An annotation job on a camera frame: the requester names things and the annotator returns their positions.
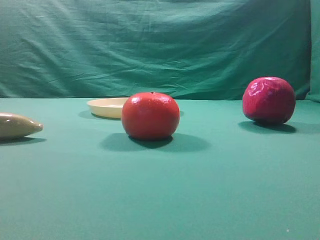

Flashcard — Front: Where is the dark red apple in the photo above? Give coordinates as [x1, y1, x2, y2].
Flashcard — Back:
[242, 76, 296, 125]

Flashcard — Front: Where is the yellow plate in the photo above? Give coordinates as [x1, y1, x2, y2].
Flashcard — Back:
[87, 97, 129, 119]

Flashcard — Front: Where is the orange-red round fruit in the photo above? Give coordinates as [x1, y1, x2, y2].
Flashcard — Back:
[121, 92, 180, 141]

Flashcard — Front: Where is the green backdrop cloth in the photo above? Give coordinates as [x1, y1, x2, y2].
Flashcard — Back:
[0, 0, 320, 101]

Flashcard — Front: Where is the green table cloth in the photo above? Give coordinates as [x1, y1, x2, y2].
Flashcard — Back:
[0, 98, 320, 240]

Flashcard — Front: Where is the beige oblong vegetable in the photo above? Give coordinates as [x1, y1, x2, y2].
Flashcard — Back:
[0, 112, 44, 140]

